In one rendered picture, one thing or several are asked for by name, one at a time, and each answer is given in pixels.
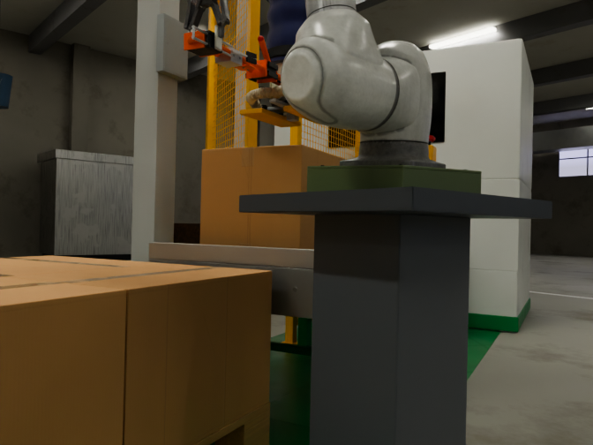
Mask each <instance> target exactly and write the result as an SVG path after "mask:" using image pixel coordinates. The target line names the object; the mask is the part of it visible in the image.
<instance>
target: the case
mask: <svg viewBox="0 0 593 445"><path fill-rule="evenodd" d="M342 160H345V159H342V158H340V157H337V156H334V155H330V154H328V153H325V152H322V151H319V150H317V149H314V148H311V147H307V146H305V145H285V146H267V147H232V148H215V149H202V171H201V206H200V241H199V244H200V245H238V246H257V247H277V248H296V249H314V222H315V215H285V214H264V213H243V212H239V196H240V195H253V194H270V193H287V192H307V166H320V165H324V166H340V161H342Z"/></svg>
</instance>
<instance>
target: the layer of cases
mask: <svg viewBox="0 0 593 445"><path fill-rule="evenodd" d="M271 308H272V271H271V270H260V269H247V268H222V267H209V266H196V265H183V264H168V263H157V262H144V261H130V260H105V259H92V258H80V257H66V256H54V255H47V256H27V257H7V258H0V445H192V444H194V443H196V442H198V441H200V440H202V439H204V438H206V437H207V436H208V435H210V434H213V433H214V432H216V431H218V430H220V429H221V428H223V427H225V426H227V425H228V424H230V423H232V422H234V421H236V420H237V419H240V418H241V417H243V416H244V415H246V414H248V413H250V412H251V411H254V410H256V409H257V408H259V407H260V406H262V405H264V404H266V403H268V402H269V382H270V345H271Z"/></svg>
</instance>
